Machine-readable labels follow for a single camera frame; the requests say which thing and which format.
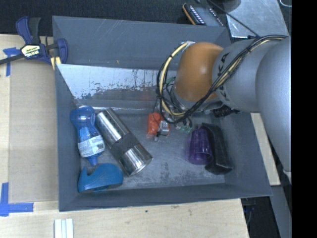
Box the orange lumpy object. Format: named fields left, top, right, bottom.
left=146, top=112, right=163, bottom=140

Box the grey metal bin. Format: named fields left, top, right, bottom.
left=52, top=15, right=273, bottom=212

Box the silver metal cylinder, black band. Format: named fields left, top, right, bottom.
left=95, top=107, right=154, bottom=178

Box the purple clear plastic cup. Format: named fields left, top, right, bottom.
left=187, top=128, right=214, bottom=166

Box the blue spray bottle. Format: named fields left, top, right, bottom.
left=69, top=105, right=124, bottom=193

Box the pale wood flat board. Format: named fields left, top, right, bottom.
left=8, top=60, right=60, bottom=205

